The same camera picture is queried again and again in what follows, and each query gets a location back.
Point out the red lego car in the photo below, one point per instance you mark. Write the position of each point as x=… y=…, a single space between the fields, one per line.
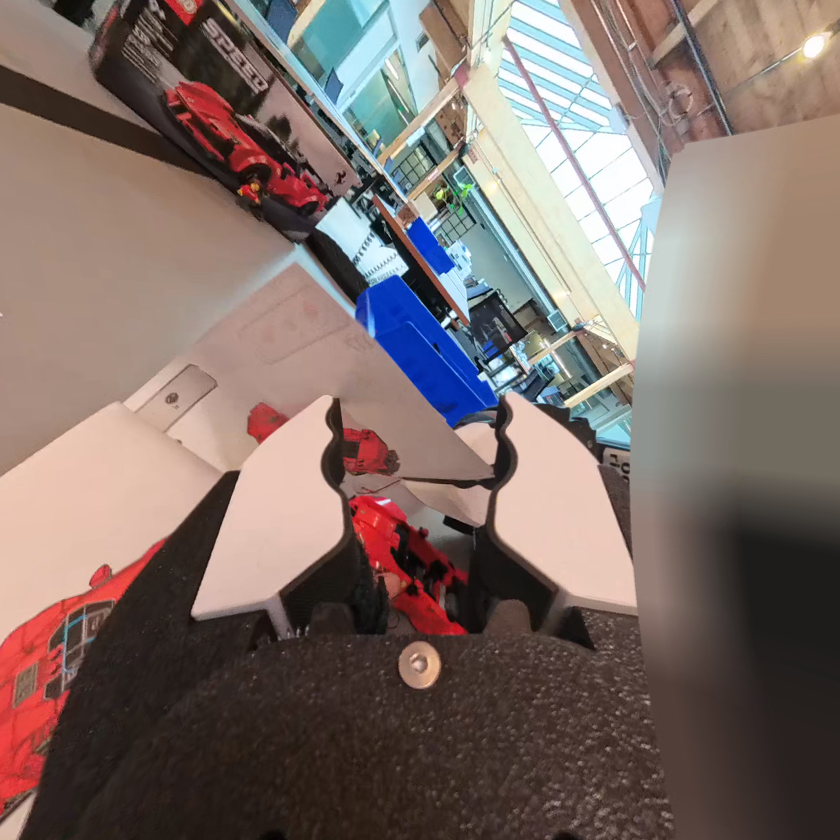
x=407 y=558

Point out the small blue storage bin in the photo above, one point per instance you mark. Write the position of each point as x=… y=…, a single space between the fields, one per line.
x=430 y=246

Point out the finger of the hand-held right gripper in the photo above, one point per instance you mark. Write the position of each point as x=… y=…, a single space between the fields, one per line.
x=453 y=505
x=476 y=453

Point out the black quilted pad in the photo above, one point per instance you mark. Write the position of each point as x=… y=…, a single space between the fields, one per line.
x=338 y=266

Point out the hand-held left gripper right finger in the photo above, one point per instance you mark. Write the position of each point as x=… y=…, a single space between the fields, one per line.
x=558 y=512

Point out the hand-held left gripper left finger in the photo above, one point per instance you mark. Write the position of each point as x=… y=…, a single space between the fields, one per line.
x=275 y=512

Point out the lego instruction booklet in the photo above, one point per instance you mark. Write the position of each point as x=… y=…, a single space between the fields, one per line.
x=85 y=485

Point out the lego set cardboard box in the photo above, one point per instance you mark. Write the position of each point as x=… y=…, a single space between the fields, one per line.
x=216 y=131

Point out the ceiling spot lamp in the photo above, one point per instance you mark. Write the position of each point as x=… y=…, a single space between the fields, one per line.
x=814 y=44

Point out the blue plastic storage bin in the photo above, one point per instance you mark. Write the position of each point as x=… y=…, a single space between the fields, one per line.
x=420 y=341

